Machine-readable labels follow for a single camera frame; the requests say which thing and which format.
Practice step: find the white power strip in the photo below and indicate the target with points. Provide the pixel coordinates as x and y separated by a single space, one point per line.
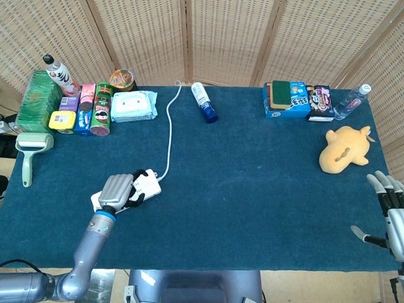
148 186

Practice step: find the orange lidded noodle cup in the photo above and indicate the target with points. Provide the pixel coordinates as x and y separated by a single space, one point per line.
121 79

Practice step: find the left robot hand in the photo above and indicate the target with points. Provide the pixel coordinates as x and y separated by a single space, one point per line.
115 189

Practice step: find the pink cookie box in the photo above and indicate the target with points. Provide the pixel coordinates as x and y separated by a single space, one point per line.
86 98

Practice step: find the large blue cookie box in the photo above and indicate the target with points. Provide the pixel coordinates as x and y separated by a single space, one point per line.
293 107

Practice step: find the small blue cookie box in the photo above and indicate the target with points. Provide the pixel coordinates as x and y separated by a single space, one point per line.
82 123

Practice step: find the green tub with yellow lid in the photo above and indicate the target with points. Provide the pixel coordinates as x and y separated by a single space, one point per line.
62 120

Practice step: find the grey robot torso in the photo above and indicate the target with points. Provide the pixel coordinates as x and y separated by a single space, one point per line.
189 287

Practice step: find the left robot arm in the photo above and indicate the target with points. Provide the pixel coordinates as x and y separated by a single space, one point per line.
91 243

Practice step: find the white and red drink bottle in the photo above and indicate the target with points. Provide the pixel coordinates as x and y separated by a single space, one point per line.
61 77

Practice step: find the purple box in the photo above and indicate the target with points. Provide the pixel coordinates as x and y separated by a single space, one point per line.
68 102

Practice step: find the black snack bag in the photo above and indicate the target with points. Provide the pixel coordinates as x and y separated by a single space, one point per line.
320 99

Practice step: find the blue carpet table cover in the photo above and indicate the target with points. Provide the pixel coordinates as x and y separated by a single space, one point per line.
236 189

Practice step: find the pale green lint roller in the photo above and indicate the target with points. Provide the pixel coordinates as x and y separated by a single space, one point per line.
34 140

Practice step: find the green tea box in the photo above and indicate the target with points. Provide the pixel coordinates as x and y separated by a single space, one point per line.
36 101

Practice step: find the clear water bottle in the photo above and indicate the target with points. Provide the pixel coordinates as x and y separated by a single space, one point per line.
350 104

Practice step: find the woven folding screen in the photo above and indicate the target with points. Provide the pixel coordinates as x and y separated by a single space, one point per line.
221 38

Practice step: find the yellow sponge with green pad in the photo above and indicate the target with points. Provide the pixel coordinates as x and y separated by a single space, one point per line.
281 91

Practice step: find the white bottle with blue cap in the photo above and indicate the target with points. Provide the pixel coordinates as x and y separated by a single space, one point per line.
203 101

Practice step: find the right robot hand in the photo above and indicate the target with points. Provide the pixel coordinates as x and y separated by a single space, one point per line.
396 221

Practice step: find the green Pringles can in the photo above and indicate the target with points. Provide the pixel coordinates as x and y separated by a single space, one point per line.
101 113

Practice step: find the light blue wet wipes pack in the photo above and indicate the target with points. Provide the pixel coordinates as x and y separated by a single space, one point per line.
132 105

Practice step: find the yellow plush toy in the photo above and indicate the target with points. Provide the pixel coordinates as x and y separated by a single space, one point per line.
341 151

